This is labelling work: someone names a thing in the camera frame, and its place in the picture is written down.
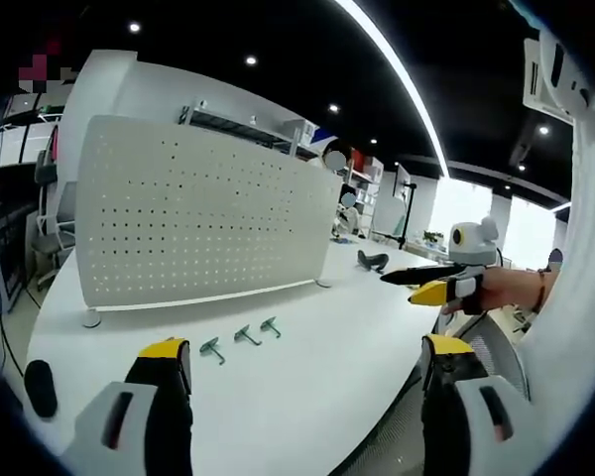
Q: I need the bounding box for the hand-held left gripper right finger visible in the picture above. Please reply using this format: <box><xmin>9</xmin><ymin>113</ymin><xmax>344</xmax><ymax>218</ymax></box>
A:
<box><xmin>419</xmin><ymin>332</ymin><xmax>542</xmax><ymax>476</ymax></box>

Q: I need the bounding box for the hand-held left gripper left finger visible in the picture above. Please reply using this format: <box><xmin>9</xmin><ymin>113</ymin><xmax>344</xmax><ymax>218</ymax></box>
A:
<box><xmin>61</xmin><ymin>337</ymin><xmax>195</xmax><ymax>476</ymax></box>

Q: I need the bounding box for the grey-green hook assembly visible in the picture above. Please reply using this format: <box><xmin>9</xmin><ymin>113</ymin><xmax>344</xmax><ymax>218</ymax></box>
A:
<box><xmin>259</xmin><ymin>315</ymin><xmax>283</xmax><ymax>339</ymax></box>
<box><xmin>198</xmin><ymin>337</ymin><xmax>227</xmax><ymax>369</ymax></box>
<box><xmin>233</xmin><ymin>324</ymin><xmax>263</xmax><ymax>347</ymax></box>

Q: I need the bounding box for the white perforated mounting plate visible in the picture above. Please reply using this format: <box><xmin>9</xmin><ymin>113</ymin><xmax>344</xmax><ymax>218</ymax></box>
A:
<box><xmin>76</xmin><ymin>114</ymin><xmax>346</xmax><ymax>329</ymax></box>

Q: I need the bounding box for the person's right hand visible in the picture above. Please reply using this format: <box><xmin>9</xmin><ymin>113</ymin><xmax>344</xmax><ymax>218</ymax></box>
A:
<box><xmin>442</xmin><ymin>266</ymin><xmax>546</xmax><ymax>316</ymax></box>

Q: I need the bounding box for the black tripod stand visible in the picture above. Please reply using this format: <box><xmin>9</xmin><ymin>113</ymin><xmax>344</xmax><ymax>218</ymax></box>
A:
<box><xmin>375</xmin><ymin>180</ymin><xmax>418</xmax><ymax>251</ymax></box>

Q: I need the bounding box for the grey mesh office chair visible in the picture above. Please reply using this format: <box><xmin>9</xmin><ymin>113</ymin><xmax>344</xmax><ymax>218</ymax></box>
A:
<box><xmin>438</xmin><ymin>314</ymin><xmax>532</xmax><ymax>401</ymax></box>

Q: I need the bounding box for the black foam cylinder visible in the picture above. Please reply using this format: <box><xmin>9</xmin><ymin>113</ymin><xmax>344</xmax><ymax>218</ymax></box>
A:
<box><xmin>23</xmin><ymin>359</ymin><xmax>60</xmax><ymax>418</ymax></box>

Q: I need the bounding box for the ceiling light strip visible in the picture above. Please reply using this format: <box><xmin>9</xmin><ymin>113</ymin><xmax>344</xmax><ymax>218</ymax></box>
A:
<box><xmin>334</xmin><ymin>0</ymin><xmax>451</xmax><ymax>179</ymax></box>

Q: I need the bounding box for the white ceiling air conditioner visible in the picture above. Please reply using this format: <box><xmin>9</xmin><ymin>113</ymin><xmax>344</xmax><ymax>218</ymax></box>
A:
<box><xmin>522</xmin><ymin>37</ymin><xmax>576</xmax><ymax>119</ymax></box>

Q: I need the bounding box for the dark desk with equipment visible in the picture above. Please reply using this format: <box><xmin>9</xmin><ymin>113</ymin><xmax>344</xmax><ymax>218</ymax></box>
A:
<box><xmin>0</xmin><ymin>163</ymin><xmax>36</xmax><ymax>313</ymax></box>

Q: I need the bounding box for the black curved strap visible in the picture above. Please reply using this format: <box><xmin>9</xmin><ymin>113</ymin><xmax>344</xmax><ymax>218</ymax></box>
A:
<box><xmin>356</xmin><ymin>249</ymin><xmax>391</xmax><ymax>275</ymax></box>

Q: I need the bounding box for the red wrist bracelet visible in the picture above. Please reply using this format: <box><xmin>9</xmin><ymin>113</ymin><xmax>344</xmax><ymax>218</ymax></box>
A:
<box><xmin>535</xmin><ymin>269</ymin><xmax>548</xmax><ymax>313</ymax></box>

